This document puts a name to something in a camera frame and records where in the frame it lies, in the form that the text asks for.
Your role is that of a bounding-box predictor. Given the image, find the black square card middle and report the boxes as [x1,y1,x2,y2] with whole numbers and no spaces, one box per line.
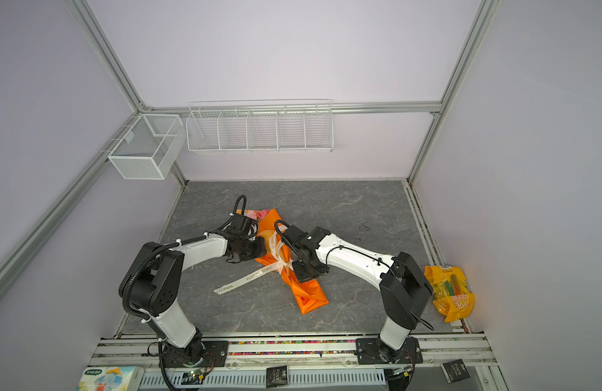
[265,366,289,389]

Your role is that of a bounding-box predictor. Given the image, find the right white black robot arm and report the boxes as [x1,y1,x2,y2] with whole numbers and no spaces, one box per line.
[275,220,433,351]

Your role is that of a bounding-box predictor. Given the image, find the long white wire rack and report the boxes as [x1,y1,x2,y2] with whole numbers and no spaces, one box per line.
[185,99,334,153]

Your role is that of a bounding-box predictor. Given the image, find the red pink fake rose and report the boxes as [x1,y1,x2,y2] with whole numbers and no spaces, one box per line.
[244,210,270,222]

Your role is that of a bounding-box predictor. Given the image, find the yellow snack bag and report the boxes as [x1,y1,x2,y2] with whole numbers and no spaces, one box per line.
[424,266,475,323]

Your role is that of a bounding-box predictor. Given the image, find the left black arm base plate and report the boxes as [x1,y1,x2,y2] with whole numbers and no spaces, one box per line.
[161,340,229,368]

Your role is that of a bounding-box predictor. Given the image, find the white slotted cable duct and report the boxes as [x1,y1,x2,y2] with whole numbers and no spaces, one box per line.
[167,368,388,390]

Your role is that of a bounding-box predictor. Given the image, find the tissue pack with elephant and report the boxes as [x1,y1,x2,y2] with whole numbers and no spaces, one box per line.
[77,366,145,391]

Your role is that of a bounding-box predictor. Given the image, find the small white wire basket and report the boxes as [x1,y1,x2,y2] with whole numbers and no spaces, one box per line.
[109,114,186,180]

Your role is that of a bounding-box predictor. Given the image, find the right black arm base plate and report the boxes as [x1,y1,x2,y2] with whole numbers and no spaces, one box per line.
[354,337,423,365]

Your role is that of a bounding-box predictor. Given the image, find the black square card right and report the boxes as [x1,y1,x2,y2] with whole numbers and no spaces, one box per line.
[441,359,471,384]

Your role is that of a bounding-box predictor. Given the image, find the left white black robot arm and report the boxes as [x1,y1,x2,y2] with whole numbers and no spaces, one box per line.
[119,213,266,363]

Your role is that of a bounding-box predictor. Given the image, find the orange wrapping paper sheet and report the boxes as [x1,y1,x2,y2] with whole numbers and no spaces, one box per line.
[256,209,329,314]

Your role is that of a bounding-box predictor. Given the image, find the white ribbon strip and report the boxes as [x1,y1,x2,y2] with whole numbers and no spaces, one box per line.
[214,230,291,295]

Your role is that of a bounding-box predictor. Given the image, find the black square card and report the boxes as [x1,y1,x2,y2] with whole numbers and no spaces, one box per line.
[441,359,471,384]
[265,366,289,389]

